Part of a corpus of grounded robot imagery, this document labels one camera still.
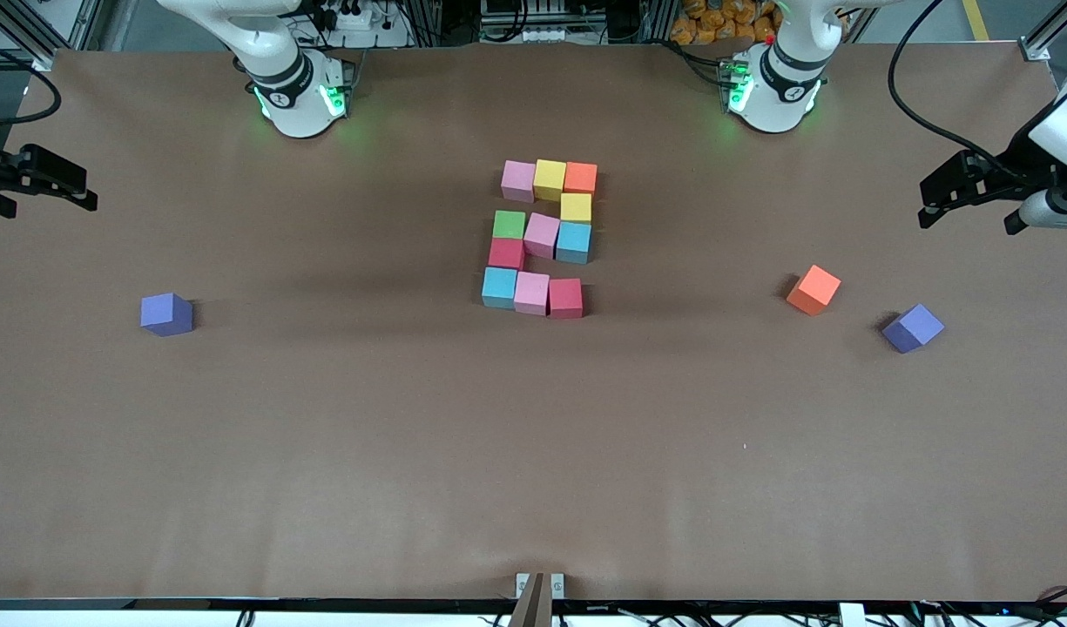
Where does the blue foam block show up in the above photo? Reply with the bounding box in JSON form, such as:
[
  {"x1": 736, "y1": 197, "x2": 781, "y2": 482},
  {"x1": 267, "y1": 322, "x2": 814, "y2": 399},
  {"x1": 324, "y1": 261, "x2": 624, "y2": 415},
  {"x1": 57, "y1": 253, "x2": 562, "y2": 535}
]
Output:
[
  {"x1": 482, "y1": 266, "x2": 519, "y2": 310},
  {"x1": 556, "y1": 222, "x2": 592, "y2": 265}
]

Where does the pink foam block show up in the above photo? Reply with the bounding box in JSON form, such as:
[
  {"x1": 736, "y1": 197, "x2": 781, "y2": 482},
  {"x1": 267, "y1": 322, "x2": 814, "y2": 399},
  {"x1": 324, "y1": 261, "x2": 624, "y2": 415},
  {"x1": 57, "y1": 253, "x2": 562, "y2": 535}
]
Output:
[
  {"x1": 501, "y1": 160, "x2": 537, "y2": 205},
  {"x1": 523, "y1": 212, "x2": 561, "y2": 260},
  {"x1": 514, "y1": 272, "x2": 552, "y2": 316}
]

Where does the purple foam block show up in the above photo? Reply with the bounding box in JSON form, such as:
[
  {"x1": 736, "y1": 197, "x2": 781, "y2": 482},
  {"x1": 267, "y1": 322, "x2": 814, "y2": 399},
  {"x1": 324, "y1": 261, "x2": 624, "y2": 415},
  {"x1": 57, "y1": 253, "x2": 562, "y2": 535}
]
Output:
[
  {"x1": 140, "y1": 293, "x2": 194, "y2": 337},
  {"x1": 882, "y1": 304, "x2": 945, "y2": 354}
]

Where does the bag of orange fruit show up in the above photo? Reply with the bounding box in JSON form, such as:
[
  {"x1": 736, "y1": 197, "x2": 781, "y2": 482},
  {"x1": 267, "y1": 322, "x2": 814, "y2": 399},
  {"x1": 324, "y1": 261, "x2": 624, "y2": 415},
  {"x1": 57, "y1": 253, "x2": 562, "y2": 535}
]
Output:
[{"x1": 671, "y1": 0, "x2": 782, "y2": 46}]

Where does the white power strip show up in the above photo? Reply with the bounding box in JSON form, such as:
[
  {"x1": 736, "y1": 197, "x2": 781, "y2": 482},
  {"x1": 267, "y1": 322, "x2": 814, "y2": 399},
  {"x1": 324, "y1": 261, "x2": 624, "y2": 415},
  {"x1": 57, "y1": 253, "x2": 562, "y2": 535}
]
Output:
[{"x1": 311, "y1": 0, "x2": 412, "y2": 49}]

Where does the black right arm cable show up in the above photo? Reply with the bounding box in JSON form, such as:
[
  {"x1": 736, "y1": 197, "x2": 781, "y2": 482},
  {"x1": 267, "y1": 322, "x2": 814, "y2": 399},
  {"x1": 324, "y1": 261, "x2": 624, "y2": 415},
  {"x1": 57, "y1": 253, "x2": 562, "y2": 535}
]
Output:
[{"x1": 0, "y1": 37, "x2": 63, "y2": 125}]

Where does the aluminium frame profile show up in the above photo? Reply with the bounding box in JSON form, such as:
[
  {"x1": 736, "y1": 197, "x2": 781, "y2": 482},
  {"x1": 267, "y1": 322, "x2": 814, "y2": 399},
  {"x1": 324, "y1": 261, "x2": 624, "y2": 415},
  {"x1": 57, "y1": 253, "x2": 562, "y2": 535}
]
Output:
[
  {"x1": 1021, "y1": 0, "x2": 1067, "y2": 64},
  {"x1": 0, "y1": 0, "x2": 107, "y2": 72}
]

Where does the bundle of floor cables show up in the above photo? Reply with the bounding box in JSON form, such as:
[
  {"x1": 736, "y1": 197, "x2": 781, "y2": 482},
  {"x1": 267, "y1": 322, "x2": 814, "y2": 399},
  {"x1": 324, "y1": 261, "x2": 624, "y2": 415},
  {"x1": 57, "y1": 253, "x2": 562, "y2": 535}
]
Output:
[{"x1": 899, "y1": 588, "x2": 1067, "y2": 627}]

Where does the equipment rack with cables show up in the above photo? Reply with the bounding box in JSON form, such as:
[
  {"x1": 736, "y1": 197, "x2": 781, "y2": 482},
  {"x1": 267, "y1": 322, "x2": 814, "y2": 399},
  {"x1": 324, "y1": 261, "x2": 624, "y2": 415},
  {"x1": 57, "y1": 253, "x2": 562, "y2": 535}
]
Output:
[{"x1": 479, "y1": 0, "x2": 586, "y2": 44}]

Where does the metal table edge bracket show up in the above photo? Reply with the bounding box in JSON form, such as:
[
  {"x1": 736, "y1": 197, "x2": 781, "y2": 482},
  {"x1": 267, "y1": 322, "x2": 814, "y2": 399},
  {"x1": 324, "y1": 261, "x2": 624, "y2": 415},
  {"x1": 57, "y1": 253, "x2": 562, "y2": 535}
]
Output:
[{"x1": 509, "y1": 572, "x2": 565, "y2": 627}]

